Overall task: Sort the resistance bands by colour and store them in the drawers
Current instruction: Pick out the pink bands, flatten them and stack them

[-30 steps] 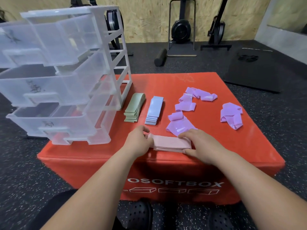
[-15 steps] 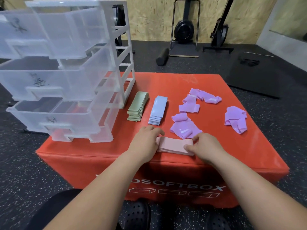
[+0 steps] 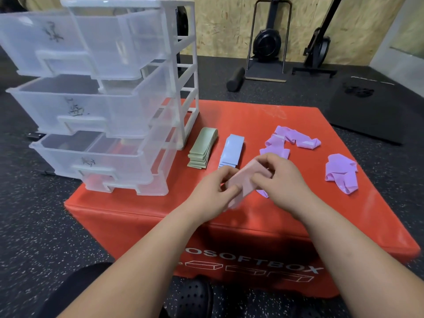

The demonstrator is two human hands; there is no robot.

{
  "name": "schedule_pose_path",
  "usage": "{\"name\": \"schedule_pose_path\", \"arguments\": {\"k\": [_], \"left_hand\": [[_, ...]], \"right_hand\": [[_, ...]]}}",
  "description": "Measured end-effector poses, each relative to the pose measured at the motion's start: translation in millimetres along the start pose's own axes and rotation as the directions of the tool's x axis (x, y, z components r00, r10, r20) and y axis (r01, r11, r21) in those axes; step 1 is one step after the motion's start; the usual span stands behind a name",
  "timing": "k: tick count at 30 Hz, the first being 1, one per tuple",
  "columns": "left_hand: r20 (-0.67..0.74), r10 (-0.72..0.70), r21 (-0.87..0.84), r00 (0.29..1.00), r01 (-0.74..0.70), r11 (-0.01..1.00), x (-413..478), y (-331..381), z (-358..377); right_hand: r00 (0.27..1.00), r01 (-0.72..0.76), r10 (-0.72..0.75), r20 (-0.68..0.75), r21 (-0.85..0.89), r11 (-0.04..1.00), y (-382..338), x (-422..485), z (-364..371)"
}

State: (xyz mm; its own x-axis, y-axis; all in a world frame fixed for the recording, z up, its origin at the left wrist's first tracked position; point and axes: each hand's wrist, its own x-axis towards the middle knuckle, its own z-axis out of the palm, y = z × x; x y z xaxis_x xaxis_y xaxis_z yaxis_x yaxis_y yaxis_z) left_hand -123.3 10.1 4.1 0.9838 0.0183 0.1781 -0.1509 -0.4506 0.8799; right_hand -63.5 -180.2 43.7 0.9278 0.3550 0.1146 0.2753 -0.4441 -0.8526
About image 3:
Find person's right hand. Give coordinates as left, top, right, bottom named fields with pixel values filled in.
left=250, top=152, right=318, bottom=221

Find stack of blue bands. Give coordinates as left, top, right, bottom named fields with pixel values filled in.
left=218, top=134, right=245, bottom=169

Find person's left forearm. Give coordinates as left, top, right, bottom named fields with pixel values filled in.
left=58, top=208, right=203, bottom=318

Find black upright rowing machine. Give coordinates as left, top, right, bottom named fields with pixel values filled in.
left=291, top=0, right=350, bottom=78

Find stack of green bands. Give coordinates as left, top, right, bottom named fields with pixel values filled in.
left=187, top=127, right=219, bottom=170

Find wall mirror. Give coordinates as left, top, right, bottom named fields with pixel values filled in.
left=389, top=0, right=424, bottom=60

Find translucent plastic drawer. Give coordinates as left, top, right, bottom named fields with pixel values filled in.
left=6, top=61, right=181, bottom=139
left=29, top=124, right=183, bottom=185
left=79, top=152, right=178, bottom=197
left=0, top=9, right=171, bottom=80

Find person's right forearm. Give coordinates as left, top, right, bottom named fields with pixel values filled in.
left=295, top=195, right=424, bottom=318

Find black perforated clog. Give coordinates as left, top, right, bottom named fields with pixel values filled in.
left=172, top=278, right=214, bottom=318

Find black foam roller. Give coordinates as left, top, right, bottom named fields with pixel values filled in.
left=226, top=66, right=246, bottom=93

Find clear plastic drawer unit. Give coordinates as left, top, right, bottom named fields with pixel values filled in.
left=59, top=0, right=200, bottom=151

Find black exercise mat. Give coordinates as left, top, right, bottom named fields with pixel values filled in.
left=323, top=76, right=408, bottom=145

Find stack of pink bands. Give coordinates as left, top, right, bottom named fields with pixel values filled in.
left=224, top=159, right=274, bottom=210

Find black straps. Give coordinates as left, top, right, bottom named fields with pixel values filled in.
left=343, top=83, right=375, bottom=98

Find black ski machine with stand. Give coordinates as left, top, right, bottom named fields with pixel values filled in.
left=244, top=0, right=293, bottom=83

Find person's left hand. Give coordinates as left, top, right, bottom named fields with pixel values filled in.
left=187, top=166, right=243, bottom=226

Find red soft plyo box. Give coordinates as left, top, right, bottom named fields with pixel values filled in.
left=64, top=99, right=421, bottom=299

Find person's black trousers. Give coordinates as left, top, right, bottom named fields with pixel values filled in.
left=39, top=262, right=170, bottom=318

